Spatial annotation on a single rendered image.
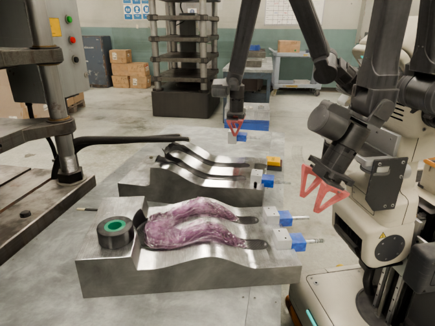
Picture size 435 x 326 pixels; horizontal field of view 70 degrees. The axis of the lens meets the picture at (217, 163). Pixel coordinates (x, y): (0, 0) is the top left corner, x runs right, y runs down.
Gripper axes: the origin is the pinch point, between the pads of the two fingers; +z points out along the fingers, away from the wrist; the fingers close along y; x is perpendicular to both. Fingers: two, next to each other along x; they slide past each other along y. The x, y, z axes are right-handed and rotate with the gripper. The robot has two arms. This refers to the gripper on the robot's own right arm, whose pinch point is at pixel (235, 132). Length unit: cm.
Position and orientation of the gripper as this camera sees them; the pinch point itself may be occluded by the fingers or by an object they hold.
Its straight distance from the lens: 131.0
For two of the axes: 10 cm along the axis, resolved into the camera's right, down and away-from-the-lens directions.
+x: 9.8, 0.8, -1.8
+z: 0.0, 9.1, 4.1
